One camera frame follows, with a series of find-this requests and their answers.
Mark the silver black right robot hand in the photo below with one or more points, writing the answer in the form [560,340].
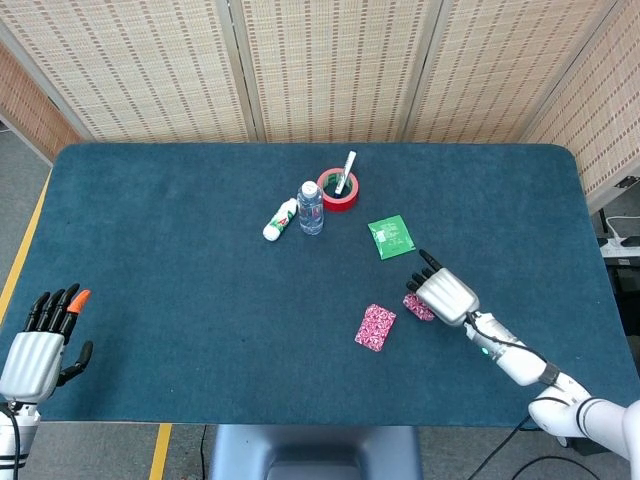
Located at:
[447,297]

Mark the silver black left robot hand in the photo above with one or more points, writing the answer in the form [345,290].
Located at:
[32,362]

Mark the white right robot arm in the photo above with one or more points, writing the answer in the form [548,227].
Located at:
[515,362]

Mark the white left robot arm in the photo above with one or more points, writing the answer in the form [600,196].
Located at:
[15,435]

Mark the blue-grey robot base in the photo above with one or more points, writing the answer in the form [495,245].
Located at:
[315,450]

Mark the green sachet packet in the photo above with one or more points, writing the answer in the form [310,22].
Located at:
[392,237]

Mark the red tape roll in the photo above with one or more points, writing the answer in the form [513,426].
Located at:
[345,202]

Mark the clear plastic water bottle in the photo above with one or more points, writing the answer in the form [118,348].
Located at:
[310,215]

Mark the white marker pen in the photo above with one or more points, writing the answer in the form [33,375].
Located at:
[348,165]

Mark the teal felt table cover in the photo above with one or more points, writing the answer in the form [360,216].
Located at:
[200,300]

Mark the small white drink bottle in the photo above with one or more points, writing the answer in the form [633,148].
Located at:
[279,224]

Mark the woven bamboo folding screen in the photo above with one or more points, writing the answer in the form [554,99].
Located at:
[325,75]

